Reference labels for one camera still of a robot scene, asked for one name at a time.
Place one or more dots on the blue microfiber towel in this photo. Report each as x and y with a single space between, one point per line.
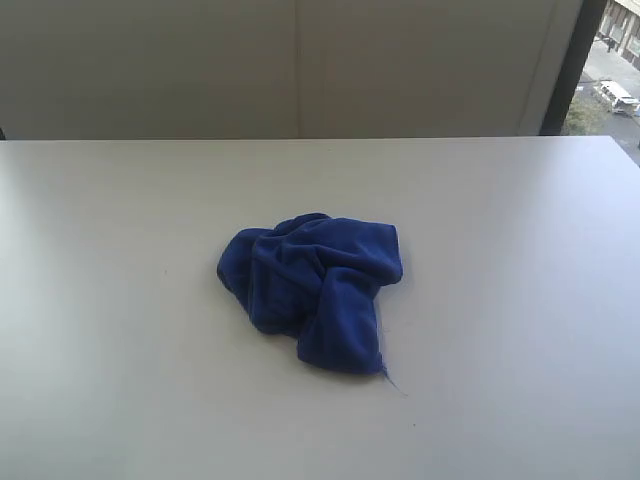
315 278

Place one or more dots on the dark window frame post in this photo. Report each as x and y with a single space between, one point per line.
587 22

